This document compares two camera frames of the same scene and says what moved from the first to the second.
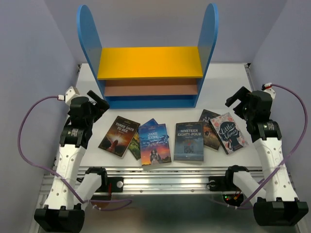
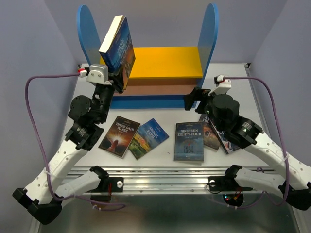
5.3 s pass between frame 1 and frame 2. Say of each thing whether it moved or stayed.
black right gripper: moved
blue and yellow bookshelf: stayed
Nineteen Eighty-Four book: stayed
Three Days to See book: stayed
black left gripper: moved
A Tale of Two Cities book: stayed
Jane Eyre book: moved
